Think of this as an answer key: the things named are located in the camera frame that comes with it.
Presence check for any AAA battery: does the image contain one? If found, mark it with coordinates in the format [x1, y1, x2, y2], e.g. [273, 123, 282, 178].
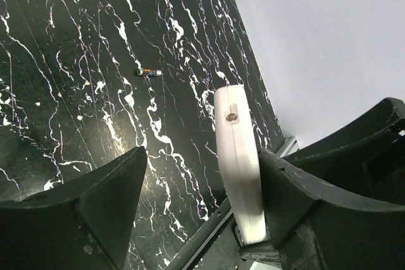
[137, 68, 162, 77]

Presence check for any white remote control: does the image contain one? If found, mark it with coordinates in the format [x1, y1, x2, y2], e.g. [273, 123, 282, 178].
[214, 85, 266, 245]

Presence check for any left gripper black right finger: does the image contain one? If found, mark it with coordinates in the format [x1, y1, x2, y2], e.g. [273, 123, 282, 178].
[259, 97, 404, 269]

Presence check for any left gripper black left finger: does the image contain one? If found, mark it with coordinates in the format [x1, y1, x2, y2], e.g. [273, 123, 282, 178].
[1, 147, 147, 269]

